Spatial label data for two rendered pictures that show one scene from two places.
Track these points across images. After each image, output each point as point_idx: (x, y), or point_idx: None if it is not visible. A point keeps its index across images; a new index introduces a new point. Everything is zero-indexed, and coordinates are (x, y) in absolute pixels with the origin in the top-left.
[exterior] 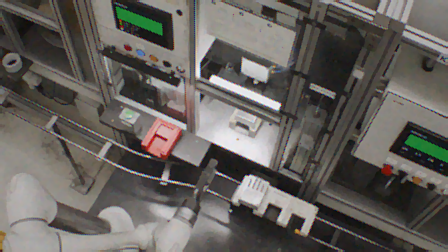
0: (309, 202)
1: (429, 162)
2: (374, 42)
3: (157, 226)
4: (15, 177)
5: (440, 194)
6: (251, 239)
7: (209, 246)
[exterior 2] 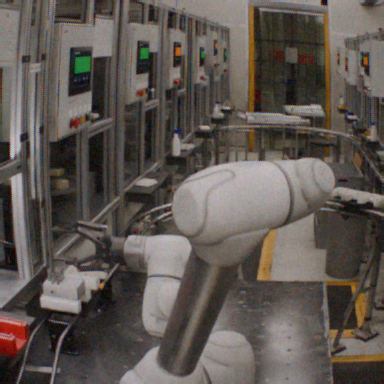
0: None
1: (83, 82)
2: None
3: (156, 277)
4: (198, 183)
5: (83, 137)
6: (111, 341)
7: (133, 365)
